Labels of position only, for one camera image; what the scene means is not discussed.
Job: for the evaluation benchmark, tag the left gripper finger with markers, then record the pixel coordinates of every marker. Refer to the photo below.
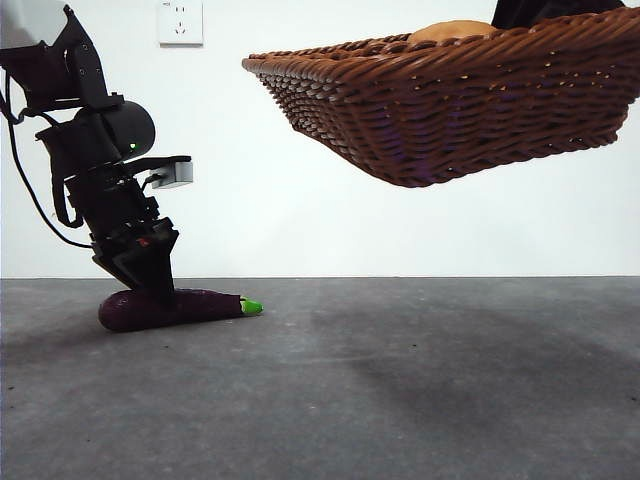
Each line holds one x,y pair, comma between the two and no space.
150,270

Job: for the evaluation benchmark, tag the purple eggplant with green stem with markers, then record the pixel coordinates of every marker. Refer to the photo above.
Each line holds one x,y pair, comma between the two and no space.
200,310

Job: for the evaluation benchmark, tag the brown woven wicker basket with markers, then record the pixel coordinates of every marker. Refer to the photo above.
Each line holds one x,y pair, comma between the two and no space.
450,110

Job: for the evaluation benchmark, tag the brown potato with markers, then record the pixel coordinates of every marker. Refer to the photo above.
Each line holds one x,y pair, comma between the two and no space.
452,30

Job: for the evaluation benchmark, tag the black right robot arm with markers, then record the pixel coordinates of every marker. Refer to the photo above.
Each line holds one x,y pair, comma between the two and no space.
540,10

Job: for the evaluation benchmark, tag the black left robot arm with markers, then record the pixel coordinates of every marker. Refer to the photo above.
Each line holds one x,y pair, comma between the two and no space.
95,140

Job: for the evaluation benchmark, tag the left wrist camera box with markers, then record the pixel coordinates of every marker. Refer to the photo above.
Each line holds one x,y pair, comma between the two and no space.
175,174

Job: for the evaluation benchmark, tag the white wall power socket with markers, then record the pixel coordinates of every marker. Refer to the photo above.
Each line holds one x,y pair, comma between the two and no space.
181,22

